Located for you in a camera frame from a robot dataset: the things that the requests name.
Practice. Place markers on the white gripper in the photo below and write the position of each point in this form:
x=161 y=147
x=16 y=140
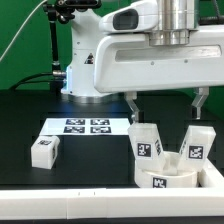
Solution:
x=128 y=62

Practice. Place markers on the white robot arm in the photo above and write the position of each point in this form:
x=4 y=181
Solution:
x=177 y=19

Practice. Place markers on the white L-shaped fence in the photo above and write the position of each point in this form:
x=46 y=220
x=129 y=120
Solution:
x=206 y=200

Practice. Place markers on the white marker sheet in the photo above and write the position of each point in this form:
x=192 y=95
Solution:
x=85 y=126

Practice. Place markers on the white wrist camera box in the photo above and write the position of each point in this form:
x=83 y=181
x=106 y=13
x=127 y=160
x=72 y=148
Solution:
x=139 y=16

